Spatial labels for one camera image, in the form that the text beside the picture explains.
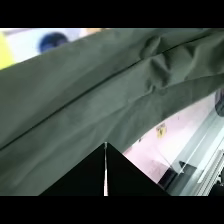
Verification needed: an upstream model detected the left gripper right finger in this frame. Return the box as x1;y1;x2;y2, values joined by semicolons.
105;142;172;197

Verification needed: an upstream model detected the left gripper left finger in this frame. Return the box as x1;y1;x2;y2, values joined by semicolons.
39;142;107;197

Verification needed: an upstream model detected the dark green garment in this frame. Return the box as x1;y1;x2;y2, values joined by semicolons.
0;27;224;197

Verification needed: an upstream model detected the silver frame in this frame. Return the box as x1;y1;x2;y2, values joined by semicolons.
166;109;224;197

